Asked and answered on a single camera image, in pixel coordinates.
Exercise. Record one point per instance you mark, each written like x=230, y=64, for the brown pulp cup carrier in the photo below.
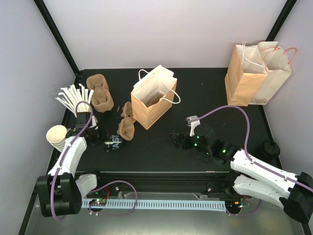
x=154, y=99
x=126, y=126

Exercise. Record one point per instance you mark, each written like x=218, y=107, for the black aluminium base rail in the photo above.
x=215, y=185

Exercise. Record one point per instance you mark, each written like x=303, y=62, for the left black frame post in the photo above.
x=41, y=6

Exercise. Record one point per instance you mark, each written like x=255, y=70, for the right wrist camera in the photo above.
x=192, y=122

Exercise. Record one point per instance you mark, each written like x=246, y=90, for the kraft paper bag white handles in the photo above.
x=150, y=82

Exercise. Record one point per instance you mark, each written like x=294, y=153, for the stack of white paper cups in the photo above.
x=56, y=136

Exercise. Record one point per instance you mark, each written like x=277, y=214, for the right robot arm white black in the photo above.
x=253, y=177

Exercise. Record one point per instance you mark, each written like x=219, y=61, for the stacked brown pulp cup carriers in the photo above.
x=101, y=98

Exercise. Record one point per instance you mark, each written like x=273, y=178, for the black frame post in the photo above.
x=41, y=6
x=284, y=13

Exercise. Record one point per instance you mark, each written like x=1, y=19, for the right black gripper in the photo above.
x=186, y=145

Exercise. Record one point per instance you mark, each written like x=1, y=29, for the tall kraft paper bag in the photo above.
x=245, y=75

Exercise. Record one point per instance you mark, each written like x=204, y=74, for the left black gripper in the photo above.
x=103, y=131

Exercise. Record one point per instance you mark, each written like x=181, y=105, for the cup holding white straws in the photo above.
x=75, y=100

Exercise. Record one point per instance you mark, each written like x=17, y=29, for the light blue slotted cable duct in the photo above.
x=127, y=204

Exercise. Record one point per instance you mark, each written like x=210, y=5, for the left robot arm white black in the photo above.
x=59, y=193

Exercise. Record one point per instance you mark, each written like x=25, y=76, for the white paper bag orange handles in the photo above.
x=278, y=66

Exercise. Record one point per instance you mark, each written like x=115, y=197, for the black printed coffee cup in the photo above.
x=113, y=142

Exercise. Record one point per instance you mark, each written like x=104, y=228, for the right black frame post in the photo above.
x=284, y=13

